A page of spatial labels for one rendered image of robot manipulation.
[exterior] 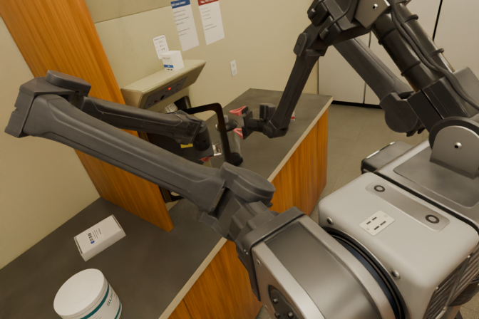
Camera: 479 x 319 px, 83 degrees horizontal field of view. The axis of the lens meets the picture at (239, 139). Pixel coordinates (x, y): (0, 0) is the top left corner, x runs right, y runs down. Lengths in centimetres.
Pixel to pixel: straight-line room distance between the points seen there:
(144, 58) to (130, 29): 10
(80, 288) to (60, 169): 62
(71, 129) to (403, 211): 45
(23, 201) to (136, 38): 81
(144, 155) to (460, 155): 42
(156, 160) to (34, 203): 105
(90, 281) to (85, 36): 68
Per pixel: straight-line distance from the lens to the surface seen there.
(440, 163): 43
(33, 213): 146
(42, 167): 140
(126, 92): 96
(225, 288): 135
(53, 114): 48
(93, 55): 85
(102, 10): 98
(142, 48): 104
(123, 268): 115
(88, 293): 95
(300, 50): 92
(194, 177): 43
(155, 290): 105
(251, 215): 39
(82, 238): 130
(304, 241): 34
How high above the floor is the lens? 177
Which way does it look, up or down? 31 degrees down
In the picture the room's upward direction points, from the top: 10 degrees counter-clockwise
